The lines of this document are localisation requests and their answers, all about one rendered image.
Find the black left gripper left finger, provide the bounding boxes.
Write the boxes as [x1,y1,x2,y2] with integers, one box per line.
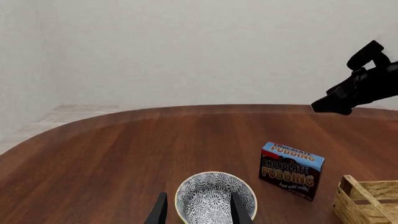
[146,192,169,224]

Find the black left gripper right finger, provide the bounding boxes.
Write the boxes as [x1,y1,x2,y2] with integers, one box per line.
[231,192,254,224]

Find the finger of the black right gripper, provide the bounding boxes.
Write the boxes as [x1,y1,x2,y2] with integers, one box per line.
[311,91,362,116]

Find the chocolate pudding box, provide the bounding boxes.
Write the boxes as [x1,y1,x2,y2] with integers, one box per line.
[258,141,326,202]

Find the wooden slat tray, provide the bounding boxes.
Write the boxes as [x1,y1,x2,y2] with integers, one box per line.
[331,174,398,224]

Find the black white patterned bowl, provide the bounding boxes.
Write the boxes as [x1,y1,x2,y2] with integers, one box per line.
[174,171,259,224]

